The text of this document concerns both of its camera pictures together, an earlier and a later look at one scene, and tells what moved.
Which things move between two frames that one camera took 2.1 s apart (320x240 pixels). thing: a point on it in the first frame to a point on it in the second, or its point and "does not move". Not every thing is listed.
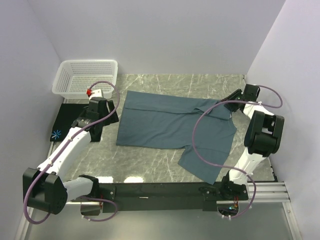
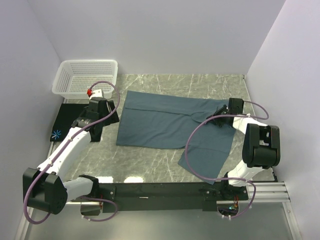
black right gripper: x=238 y=92 to x=224 y=108
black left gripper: x=111 y=107 does not move
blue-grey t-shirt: x=158 y=121 does not move
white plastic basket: x=75 y=77 does not move
